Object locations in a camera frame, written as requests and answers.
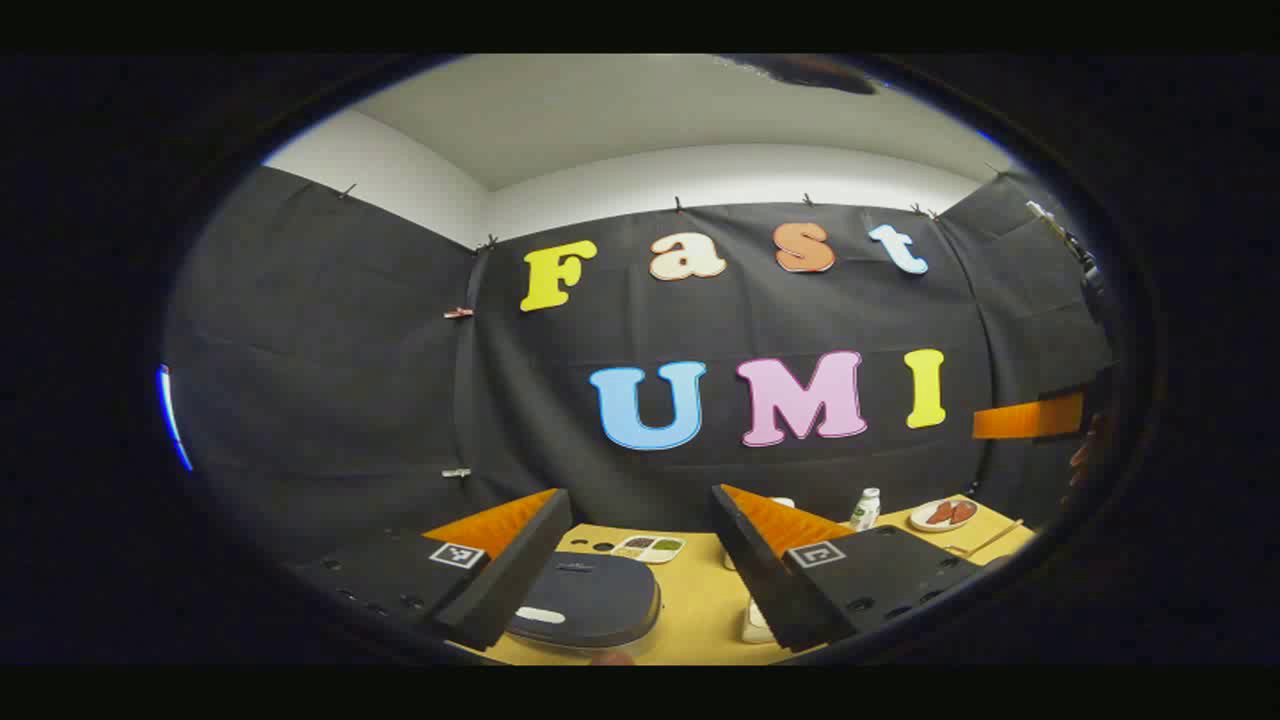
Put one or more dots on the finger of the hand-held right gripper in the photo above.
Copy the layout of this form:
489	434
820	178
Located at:
1020	420

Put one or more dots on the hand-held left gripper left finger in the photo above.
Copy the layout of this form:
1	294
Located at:
520	575

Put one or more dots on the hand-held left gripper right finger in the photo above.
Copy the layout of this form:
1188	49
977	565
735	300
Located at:
755	570

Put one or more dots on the clear box of white rice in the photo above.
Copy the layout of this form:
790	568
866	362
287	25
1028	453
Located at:
757	622

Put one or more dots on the dark grey rice cooker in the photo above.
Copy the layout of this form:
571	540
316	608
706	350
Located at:
590	600

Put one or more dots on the wooden spoon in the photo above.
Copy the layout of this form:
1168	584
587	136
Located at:
990	540

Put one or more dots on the red meat piece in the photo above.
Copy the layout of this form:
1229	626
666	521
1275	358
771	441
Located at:
962	512
941	514

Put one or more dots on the white divided grain dish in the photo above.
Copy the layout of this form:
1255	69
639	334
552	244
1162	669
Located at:
648	548

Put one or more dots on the white bottle green label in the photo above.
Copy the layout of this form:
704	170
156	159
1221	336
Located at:
865	510

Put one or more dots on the white round plate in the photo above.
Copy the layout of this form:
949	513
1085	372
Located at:
920	522

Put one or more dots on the black backdrop cloth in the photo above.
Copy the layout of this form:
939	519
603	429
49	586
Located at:
330	350

